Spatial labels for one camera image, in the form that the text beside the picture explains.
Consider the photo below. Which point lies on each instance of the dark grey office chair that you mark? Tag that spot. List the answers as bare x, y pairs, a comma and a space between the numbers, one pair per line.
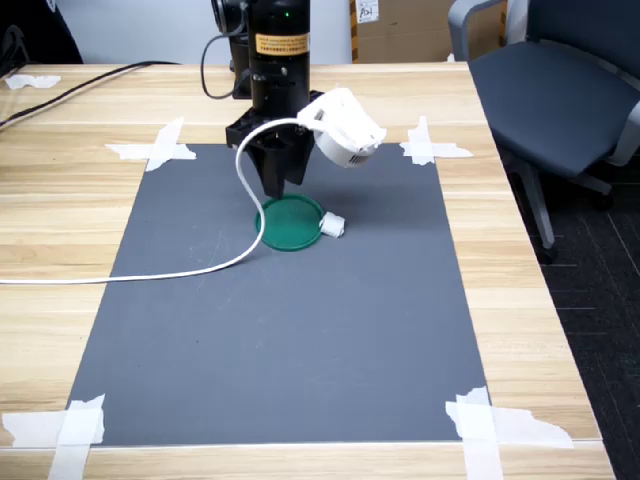
550, 100

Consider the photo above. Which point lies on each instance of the crumpled white tape scrap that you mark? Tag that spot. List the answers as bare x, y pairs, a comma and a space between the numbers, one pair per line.
30, 81

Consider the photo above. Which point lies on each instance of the round green lid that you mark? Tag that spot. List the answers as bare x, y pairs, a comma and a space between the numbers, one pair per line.
295, 225

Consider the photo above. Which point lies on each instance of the white paper label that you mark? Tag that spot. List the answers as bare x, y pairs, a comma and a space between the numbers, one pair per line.
366, 11

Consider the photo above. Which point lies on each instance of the small white plastic terminal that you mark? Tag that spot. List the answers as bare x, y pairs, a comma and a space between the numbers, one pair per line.
332, 225

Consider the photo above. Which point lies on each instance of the dark grey mat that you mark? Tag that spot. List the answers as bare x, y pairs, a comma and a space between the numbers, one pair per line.
250, 350

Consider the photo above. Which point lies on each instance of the brown cardboard box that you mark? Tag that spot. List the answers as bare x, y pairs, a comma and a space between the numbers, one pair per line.
400, 35

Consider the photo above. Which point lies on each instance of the white camera box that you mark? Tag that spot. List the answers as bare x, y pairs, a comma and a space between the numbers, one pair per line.
345, 135

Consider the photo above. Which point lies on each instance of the white tape patch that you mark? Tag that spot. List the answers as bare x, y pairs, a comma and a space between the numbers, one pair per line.
422, 147
475, 425
75, 425
165, 150

